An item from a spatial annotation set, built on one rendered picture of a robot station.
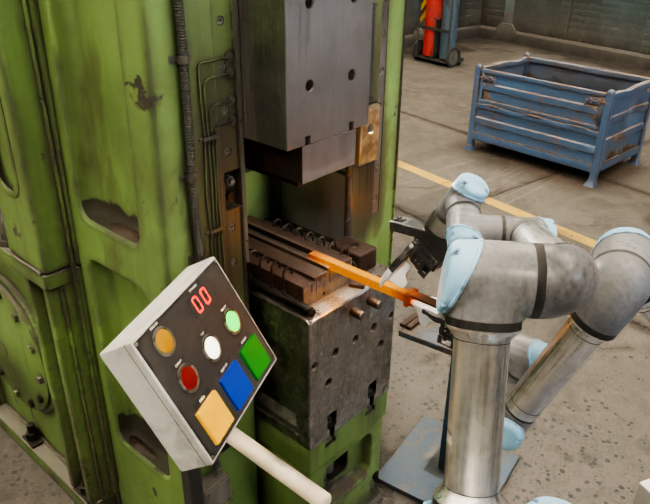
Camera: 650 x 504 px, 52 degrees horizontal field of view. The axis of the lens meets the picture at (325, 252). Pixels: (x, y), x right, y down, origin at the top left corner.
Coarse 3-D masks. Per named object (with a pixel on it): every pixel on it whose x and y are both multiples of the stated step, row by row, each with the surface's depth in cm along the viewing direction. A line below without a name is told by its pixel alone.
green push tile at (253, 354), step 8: (256, 336) 147; (248, 344) 144; (256, 344) 146; (240, 352) 141; (248, 352) 143; (256, 352) 145; (264, 352) 148; (248, 360) 142; (256, 360) 144; (264, 360) 147; (248, 368) 142; (256, 368) 143; (264, 368) 146; (256, 376) 142
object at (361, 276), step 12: (312, 252) 188; (336, 264) 182; (348, 264) 182; (348, 276) 180; (360, 276) 176; (372, 276) 176; (384, 288) 172; (396, 288) 170; (408, 300) 167; (420, 300) 165; (432, 300) 165
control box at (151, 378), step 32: (192, 288) 135; (224, 288) 144; (160, 320) 124; (192, 320) 132; (224, 320) 140; (128, 352) 117; (160, 352) 121; (192, 352) 129; (224, 352) 137; (128, 384) 121; (160, 384) 119; (256, 384) 143; (160, 416) 122; (192, 416) 123; (192, 448) 123
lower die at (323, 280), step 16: (256, 224) 208; (256, 240) 198; (288, 240) 196; (304, 240) 198; (272, 256) 190; (288, 256) 190; (304, 256) 188; (336, 256) 190; (256, 272) 188; (288, 272) 184; (304, 272) 182; (320, 272) 182; (288, 288) 181; (304, 288) 177; (320, 288) 183; (336, 288) 188
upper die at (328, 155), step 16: (256, 144) 169; (320, 144) 163; (336, 144) 168; (352, 144) 173; (256, 160) 172; (272, 160) 167; (288, 160) 164; (304, 160) 161; (320, 160) 165; (336, 160) 170; (352, 160) 175; (288, 176) 165; (304, 176) 163; (320, 176) 167
